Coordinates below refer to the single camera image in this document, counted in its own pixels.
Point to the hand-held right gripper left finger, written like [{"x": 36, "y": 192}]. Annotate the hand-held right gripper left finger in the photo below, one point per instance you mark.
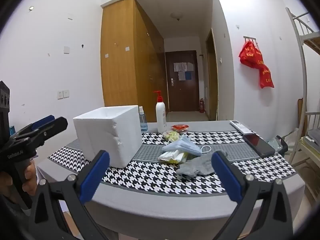
[{"x": 96, "y": 172}]

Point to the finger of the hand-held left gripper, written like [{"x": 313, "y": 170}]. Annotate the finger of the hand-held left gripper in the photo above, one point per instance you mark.
[
  {"x": 55, "y": 126},
  {"x": 43, "y": 121}
]

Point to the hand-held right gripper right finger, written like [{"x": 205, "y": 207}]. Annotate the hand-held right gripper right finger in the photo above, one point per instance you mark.
[{"x": 226, "y": 175}]

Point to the grey glove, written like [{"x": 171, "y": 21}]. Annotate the grey glove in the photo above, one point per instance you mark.
[{"x": 197, "y": 166}]

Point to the white foam box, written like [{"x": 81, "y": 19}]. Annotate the white foam box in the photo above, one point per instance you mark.
[{"x": 107, "y": 140}]

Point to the blue face mask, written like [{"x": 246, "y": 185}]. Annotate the blue face mask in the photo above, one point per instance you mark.
[{"x": 185, "y": 145}]

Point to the white towel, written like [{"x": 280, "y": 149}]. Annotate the white towel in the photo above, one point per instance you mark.
[{"x": 170, "y": 156}]

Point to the person's left forearm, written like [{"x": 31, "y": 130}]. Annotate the person's left forearm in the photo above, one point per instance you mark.
[{"x": 12, "y": 212}]

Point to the person's left hand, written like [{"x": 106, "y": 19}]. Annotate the person's left hand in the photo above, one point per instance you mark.
[{"x": 30, "y": 180}]

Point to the black smartphone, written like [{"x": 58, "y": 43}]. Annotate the black smartphone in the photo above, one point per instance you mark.
[{"x": 258, "y": 145}]

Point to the white remote control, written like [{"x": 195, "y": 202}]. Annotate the white remote control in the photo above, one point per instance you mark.
[{"x": 240, "y": 127}]

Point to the houndstooth table runner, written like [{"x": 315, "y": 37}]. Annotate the houndstooth table runner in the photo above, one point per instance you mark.
[{"x": 150, "y": 175}]

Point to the red snack packet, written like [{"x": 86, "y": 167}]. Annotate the red snack packet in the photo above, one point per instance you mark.
[{"x": 180, "y": 128}]

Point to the blue spray bottle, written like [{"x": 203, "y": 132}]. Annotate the blue spray bottle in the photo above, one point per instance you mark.
[{"x": 143, "y": 123}]

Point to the red fire extinguisher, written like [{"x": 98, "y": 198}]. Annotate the red fire extinguisher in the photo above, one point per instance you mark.
[{"x": 201, "y": 106}]

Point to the white lotion pump bottle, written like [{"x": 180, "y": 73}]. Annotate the white lotion pump bottle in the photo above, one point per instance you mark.
[{"x": 160, "y": 115}]

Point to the dark brown entrance door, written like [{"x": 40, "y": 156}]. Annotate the dark brown entrance door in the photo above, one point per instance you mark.
[{"x": 185, "y": 92}]

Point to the wooden wardrobe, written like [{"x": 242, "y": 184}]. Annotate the wooden wardrobe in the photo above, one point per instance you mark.
[{"x": 117, "y": 55}]

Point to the light wooden side door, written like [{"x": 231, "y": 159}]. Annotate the light wooden side door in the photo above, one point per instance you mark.
[{"x": 212, "y": 80}]

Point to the red plastic bag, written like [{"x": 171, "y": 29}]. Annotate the red plastic bag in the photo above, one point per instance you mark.
[
  {"x": 250, "y": 55},
  {"x": 266, "y": 77}
]

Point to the blue paper notice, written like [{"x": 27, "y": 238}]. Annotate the blue paper notice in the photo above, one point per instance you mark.
[{"x": 188, "y": 75}]

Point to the small white paper notice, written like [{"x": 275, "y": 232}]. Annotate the small white paper notice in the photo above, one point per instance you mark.
[{"x": 181, "y": 76}]

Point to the wide white paper notice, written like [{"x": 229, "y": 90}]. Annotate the wide white paper notice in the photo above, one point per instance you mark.
[{"x": 183, "y": 66}]

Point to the metal bunk bed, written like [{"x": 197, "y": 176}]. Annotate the metal bunk bed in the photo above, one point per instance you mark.
[{"x": 303, "y": 62}]

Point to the ceiling lamp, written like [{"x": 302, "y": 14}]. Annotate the ceiling lamp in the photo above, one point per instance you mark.
[{"x": 176, "y": 15}]

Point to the white wall socket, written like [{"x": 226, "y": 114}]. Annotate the white wall socket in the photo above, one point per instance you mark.
[
  {"x": 60, "y": 94},
  {"x": 66, "y": 93}
]

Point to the white wall switch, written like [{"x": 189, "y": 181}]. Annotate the white wall switch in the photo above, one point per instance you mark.
[{"x": 66, "y": 49}]

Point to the wall hook rack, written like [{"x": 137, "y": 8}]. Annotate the wall hook rack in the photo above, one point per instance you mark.
[{"x": 250, "y": 38}]

